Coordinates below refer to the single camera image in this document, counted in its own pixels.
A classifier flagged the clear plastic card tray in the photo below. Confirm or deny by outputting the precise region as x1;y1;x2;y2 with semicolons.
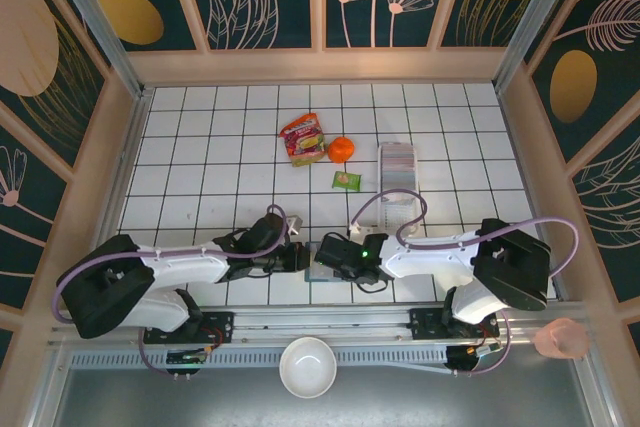
377;142;420;237

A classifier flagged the small green packet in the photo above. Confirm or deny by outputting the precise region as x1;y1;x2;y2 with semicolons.
331;170;363;193

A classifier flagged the orange mandarin fruit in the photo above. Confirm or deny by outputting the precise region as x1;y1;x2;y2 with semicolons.
327;136;356;165

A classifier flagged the white bowl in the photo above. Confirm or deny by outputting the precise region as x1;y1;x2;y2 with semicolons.
278;336;337;401

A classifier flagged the red orange snack packet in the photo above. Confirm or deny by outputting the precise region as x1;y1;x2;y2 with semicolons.
278;112;327;169

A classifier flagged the small controller circuit board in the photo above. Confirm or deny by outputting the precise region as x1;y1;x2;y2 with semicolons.
464;343;504;359
164;346;210;366

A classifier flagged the grey metal sheet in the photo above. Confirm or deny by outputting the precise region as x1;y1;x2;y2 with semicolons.
52;369;596;427

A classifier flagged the pink plastic cup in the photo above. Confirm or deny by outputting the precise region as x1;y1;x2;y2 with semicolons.
533;317;590;361

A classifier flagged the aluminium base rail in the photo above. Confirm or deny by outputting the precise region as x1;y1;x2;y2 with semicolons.
47;300;587;348

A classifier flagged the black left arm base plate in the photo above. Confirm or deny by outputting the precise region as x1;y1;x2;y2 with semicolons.
142;310;236;347

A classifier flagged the grey slotted cable duct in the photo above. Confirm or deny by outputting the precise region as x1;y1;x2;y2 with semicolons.
69;344;451;374

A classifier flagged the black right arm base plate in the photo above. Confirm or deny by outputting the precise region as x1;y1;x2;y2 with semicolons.
408;306;501;343

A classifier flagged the aluminium frame post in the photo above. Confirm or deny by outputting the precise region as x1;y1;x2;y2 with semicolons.
39;0;154;101
492;0;601;93

